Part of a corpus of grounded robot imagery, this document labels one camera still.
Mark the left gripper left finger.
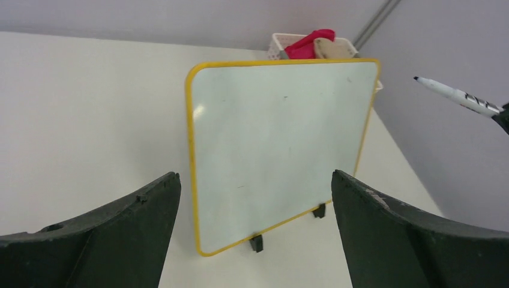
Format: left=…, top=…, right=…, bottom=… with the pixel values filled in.
left=1, top=172, right=181, bottom=287

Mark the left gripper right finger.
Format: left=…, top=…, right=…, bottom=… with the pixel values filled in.
left=331, top=170, right=508, bottom=287

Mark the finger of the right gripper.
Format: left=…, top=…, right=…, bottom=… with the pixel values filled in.
left=492, top=103, right=509, bottom=135

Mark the blue capped whiteboard marker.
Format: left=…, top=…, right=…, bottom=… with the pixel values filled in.
left=414, top=76, right=505, bottom=118

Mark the yellow framed whiteboard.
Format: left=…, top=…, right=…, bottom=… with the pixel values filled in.
left=185, top=58, right=381, bottom=257

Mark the beige cloth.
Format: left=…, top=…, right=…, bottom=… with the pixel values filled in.
left=313, top=38, right=358, bottom=59

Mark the red cloth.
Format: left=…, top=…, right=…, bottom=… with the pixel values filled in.
left=285, top=29, right=336, bottom=59

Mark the white plastic basket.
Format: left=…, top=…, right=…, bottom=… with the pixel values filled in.
left=266, top=32, right=385, bottom=94

